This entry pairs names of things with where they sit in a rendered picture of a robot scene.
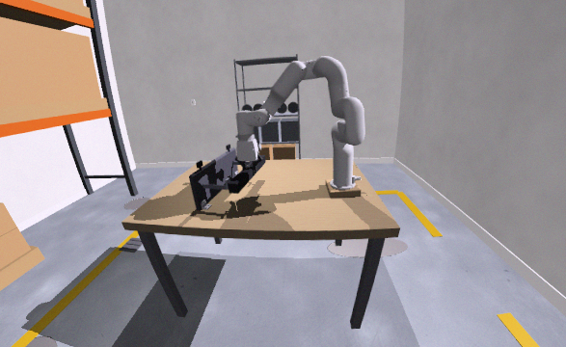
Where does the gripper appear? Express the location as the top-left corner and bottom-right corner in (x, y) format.
(235, 139), (263, 174)

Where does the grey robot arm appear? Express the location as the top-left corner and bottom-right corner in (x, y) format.
(235, 56), (365, 190)

